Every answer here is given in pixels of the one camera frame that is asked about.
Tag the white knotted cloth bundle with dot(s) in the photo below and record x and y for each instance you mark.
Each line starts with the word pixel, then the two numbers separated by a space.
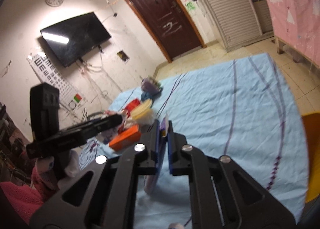
pixel 143 118

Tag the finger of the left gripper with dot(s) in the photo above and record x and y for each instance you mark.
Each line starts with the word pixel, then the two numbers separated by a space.
pixel 98 125

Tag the blue knitted ball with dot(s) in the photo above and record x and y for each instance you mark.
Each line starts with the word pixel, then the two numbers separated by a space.
pixel 145 96

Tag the white louvered wardrobe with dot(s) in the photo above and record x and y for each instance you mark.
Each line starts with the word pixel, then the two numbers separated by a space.
pixel 239 22

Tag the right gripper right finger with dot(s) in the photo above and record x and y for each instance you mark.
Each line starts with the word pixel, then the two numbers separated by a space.
pixel 178 165

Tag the dark brown door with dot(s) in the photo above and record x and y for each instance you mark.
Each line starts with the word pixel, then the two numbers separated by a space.
pixel 169 24

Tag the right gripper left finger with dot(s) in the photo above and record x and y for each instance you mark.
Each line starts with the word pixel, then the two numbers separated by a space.
pixel 147 158

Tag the round wall clock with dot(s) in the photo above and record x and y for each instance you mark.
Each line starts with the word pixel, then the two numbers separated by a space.
pixel 54 3

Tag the yellow trash bin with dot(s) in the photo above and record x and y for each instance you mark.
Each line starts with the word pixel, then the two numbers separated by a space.
pixel 311 126

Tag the eye chart poster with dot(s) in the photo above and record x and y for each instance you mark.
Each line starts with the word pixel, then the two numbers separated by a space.
pixel 46 71

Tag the pink tree-print curtain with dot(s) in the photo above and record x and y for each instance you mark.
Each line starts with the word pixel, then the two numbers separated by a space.
pixel 296 23

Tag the red hello kitty bag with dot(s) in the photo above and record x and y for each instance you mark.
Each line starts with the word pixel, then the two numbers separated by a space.
pixel 131 106

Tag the purple knitted doll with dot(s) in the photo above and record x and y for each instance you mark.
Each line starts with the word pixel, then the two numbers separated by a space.
pixel 151 86

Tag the orange box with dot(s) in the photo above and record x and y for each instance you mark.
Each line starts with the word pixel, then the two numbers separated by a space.
pixel 125 139

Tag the black wall television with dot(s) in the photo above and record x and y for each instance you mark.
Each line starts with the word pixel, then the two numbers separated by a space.
pixel 71 39

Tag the purple white wrapper packet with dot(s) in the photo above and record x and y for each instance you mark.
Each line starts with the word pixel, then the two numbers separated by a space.
pixel 150 181

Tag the light blue bed sheet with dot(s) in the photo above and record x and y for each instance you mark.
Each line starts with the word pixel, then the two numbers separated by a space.
pixel 243 108

